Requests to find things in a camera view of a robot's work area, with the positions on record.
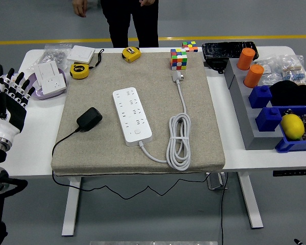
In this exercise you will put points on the robot right hand black fingers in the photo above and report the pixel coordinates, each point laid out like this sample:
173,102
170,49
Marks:
299,242

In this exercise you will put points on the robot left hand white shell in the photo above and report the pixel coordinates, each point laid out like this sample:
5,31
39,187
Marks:
12,114

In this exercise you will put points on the person's left hand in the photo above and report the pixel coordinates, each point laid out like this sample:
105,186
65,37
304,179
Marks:
148,2

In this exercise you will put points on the person's right hand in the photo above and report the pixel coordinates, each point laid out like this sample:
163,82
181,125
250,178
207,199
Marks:
79,7

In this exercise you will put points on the black plug adapter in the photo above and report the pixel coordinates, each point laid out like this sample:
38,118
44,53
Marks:
89,118

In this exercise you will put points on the white power strip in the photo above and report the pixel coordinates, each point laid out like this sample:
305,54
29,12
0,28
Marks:
132,120

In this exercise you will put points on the person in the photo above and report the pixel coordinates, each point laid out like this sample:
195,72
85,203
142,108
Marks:
130,23

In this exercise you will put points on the purple plate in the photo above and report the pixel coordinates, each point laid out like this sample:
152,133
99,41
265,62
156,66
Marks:
51,96

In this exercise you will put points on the clear bag of screws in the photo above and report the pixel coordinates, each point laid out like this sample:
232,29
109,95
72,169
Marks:
53,54

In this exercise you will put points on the small colourful puzzle cube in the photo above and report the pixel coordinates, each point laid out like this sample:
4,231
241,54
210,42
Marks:
190,46

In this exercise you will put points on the white table leg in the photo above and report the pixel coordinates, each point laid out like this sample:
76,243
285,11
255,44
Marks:
251,204
71,209

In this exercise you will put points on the large colourful puzzle cube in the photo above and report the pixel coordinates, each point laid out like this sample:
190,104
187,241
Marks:
178,60

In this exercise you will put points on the black table control panel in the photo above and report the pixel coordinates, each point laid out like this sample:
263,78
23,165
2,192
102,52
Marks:
293,172

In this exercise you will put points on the black wrapped tray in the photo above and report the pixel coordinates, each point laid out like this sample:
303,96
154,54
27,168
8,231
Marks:
227,49

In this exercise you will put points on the grey-brown mat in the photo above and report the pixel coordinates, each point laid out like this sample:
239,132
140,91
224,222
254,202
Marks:
97,153

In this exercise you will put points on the blue plastic bin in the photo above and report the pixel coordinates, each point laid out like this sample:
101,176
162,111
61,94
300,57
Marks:
285,146

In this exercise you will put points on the silver box under table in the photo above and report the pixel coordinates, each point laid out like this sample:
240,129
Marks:
215,181

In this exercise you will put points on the orange cylinder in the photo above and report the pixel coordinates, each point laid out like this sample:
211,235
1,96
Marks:
245,60
253,76

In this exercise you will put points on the yellow lemon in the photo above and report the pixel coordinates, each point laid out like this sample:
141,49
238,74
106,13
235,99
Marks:
292,126

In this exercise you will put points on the blue block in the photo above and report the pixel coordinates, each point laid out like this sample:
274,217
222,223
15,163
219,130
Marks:
268,120
260,98

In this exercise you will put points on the grey stepped block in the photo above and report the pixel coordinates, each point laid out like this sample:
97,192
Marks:
244,114

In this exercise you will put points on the clear bag of small parts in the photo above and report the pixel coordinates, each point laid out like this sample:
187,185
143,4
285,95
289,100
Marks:
271,74

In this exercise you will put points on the black cloth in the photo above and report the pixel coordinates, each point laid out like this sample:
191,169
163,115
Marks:
290,94

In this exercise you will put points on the clear bag of resistors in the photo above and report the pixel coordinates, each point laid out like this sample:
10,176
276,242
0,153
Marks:
294,72

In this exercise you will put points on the white square switch panel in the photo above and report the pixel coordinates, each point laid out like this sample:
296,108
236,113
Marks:
80,54

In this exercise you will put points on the white wall socket panel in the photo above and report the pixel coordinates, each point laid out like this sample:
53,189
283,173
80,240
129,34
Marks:
53,84

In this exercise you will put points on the white rocker switch panel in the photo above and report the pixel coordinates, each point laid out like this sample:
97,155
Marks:
48,70

